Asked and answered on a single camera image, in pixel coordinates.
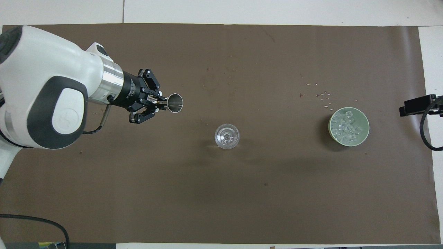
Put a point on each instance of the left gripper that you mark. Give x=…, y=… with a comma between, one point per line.
x=130, y=90

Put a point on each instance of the small steel measuring cup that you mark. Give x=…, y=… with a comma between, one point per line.
x=175, y=103

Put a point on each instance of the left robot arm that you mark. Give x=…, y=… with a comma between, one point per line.
x=41, y=69

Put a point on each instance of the clear wine glass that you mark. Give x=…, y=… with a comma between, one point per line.
x=227, y=136

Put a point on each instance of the clear ice cubes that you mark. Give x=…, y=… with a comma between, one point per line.
x=346, y=128

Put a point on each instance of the green bowl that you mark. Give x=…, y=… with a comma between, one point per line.
x=364, y=121

